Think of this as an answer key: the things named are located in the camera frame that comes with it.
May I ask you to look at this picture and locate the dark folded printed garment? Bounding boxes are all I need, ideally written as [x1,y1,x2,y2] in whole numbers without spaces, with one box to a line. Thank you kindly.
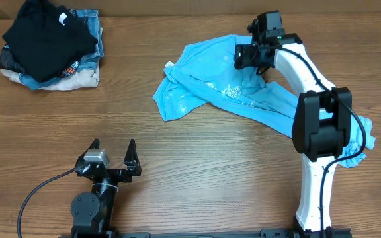
[0,44,26,73]

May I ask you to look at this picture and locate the folded beige garment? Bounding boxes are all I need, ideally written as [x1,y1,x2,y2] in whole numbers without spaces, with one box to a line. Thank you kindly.
[0,26,103,92]

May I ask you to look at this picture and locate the light blue t-shirt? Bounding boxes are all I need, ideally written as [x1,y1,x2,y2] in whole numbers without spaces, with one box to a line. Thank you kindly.
[152,34,376,169]

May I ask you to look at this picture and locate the black folded t-shirt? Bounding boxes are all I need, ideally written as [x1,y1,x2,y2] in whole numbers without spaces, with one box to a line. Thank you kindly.
[2,0,97,82]

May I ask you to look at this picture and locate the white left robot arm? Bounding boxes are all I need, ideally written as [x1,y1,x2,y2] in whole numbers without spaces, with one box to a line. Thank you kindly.
[71,139,142,237]

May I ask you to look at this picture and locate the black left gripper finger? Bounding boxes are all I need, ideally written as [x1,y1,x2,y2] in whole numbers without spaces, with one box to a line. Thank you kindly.
[124,139,142,176]
[84,138,100,154]

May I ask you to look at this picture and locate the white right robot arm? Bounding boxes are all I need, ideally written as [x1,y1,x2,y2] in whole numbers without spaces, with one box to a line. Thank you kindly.
[234,34,353,237]

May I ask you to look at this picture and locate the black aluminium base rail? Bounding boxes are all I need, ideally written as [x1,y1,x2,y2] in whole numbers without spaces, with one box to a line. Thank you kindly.
[60,227,352,238]

